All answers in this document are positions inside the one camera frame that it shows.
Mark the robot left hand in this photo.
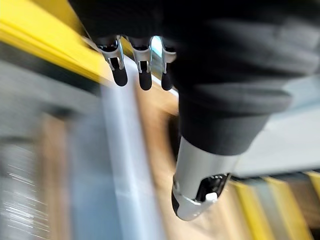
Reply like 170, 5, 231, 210
67, 0, 320, 222

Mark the yellow metal shelf rack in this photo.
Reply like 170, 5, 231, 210
0, 0, 141, 85

